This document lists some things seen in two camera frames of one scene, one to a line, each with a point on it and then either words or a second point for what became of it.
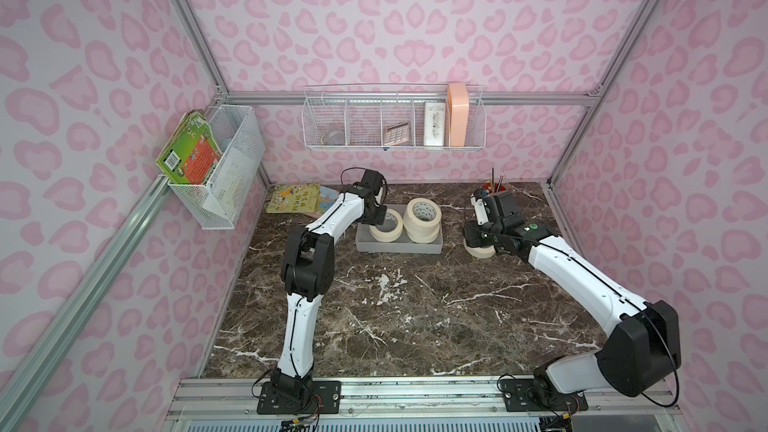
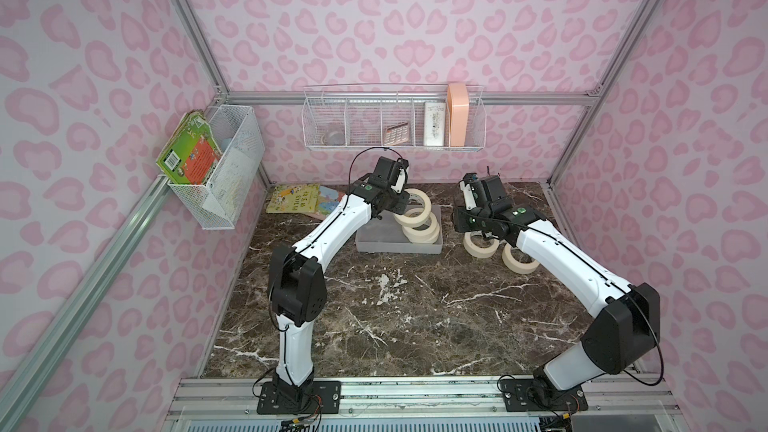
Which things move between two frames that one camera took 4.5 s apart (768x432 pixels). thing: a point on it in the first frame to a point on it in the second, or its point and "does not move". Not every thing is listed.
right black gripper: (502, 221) to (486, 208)
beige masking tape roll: (422, 232) does not move
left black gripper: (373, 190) to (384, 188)
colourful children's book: (301, 198) does not move
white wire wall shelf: (394, 117) does not move
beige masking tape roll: (480, 252) does not move
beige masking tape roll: (422, 231) to (414, 222)
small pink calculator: (397, 134) does not move
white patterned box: (434, 123) does not move
